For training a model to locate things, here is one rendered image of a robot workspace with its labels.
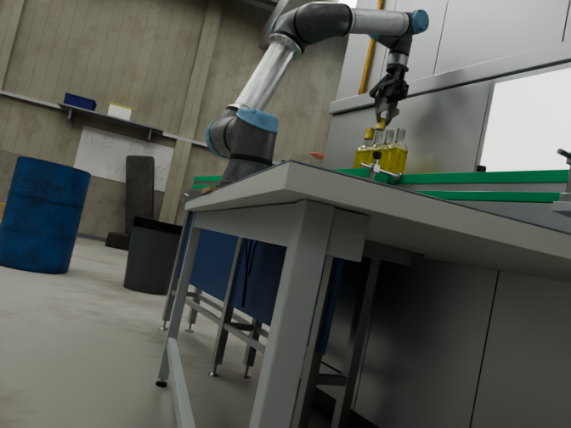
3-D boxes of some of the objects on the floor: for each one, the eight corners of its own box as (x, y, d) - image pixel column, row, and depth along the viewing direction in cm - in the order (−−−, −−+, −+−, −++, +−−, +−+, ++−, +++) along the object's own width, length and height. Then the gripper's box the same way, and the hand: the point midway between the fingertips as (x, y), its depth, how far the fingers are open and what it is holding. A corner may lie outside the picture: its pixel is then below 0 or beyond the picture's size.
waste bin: (174, 291, 475) (189, 228, 479) (171, 299, 426) (187, 228, 430) (121, 281, 467) (137, 216, 471) (112, 288, 418) (129, 215, 422)
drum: (71, 269, 476) (94, 174, 483) (65, 278, 417) (91, 169, 423) (-1, 256, 456) (24, 158, 463) (-19, 263, 397) (10, 150, 403)
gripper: (393, 59, 176) (381, 117, 174) (416, 70, 181) (405, 126, 180) (378, 64, 183) (367, 120, 182) (400, 76, 188) (389, 129, 187)
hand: (381, 121), depth 183 cm, fingers closed on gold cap, 3 cm apart
